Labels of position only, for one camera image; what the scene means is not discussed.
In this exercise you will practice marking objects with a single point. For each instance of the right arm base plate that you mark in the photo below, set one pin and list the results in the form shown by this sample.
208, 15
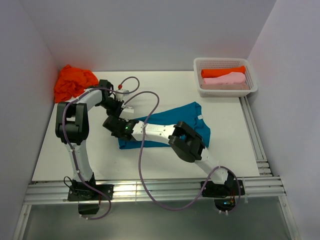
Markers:
212, 190

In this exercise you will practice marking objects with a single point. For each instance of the aluminium rail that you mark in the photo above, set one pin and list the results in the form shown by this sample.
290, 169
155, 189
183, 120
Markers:
259, 153
55, 192

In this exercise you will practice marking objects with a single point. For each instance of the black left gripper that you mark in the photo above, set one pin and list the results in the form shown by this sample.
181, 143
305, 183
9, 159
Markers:
117, 111

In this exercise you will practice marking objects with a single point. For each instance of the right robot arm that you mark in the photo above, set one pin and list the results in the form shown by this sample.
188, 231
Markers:
187, 144

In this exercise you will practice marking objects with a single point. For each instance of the rolled orange t shirt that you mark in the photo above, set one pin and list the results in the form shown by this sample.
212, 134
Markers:
218, 72

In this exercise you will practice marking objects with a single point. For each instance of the blue t shirt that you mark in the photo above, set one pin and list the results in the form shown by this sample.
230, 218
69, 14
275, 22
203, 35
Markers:
190, 113

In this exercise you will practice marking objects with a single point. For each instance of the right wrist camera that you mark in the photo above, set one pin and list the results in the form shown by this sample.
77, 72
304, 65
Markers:
127, 113

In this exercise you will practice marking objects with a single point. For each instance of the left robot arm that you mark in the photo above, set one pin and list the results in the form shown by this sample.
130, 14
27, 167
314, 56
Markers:
72, 127

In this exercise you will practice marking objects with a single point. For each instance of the rolled beige t shirt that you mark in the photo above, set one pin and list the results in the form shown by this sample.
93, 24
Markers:
226, 87

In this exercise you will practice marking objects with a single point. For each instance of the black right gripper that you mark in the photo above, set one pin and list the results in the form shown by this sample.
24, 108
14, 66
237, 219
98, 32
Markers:
122, 119

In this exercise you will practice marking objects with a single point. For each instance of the aluminium front rail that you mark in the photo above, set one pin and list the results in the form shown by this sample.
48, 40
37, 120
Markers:
55, 192

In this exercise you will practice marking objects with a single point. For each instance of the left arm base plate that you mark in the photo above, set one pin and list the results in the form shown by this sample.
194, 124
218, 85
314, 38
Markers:
87, 194

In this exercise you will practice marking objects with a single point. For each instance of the aluminium right rail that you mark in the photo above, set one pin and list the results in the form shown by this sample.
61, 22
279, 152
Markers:
259, 153

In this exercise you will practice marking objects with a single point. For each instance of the white plastic basket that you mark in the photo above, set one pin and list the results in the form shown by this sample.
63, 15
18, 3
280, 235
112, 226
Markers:
211, 63

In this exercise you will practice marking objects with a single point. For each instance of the crumpled orange t shirt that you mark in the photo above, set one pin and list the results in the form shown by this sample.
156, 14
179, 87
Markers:
72, 82

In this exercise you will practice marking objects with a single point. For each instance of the rolled pink t shirt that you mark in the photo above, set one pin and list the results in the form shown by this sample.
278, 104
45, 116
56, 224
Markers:
231, 78

